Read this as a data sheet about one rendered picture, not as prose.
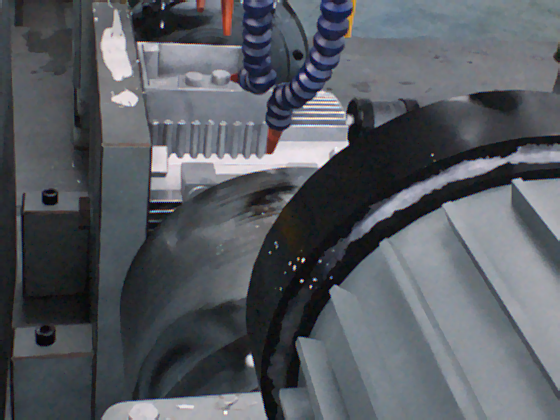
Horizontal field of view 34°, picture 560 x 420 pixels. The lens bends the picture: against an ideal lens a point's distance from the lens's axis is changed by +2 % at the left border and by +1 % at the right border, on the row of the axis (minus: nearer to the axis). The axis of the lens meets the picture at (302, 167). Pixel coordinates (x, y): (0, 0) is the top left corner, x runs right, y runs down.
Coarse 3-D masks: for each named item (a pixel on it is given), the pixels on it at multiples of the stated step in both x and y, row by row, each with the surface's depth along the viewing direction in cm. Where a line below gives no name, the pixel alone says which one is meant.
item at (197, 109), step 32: (160, 64) 88; (192, 64) 89; (224, 64) 90; (160, 96) 80; (192, 96) 80; (224, 96) 81; (256, 96) 82; (160, 128) 81; (192, 128) 82; (224, 128) 82; (256, 128) 83
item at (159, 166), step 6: (156, 150) 81; (162, 150) 81; (336, 150) 85; (156, 156) 81; (162, 156) 81; (330, 156) 86; (156, 162) 80; (162, 162) 81; (156, 168) 80; (162, 168) 80; (156, 174) 81; (162, 174) 81
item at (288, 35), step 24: (120, 0) 105; (144, 0) 102; (168, 0) 103; (192, 0) 103; (216, 0) 103; (240, 0) 104; (288, 0) 109; (144, 24) 103; (168, 24) 104; (192, 24) 104; (216, 24) 105; (240, 24) 105; (288, 24) 107; (288, 48) 109; (288, 72) 110
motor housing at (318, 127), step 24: (312, 120) 87; (336, 120) 87; (288, 144) 86; (312, 144) 87; (336, 144) 87; (168, 168) 82; (216, 168) 84; (240, 168) 84; (264, 168) 85; (168, 192) 82
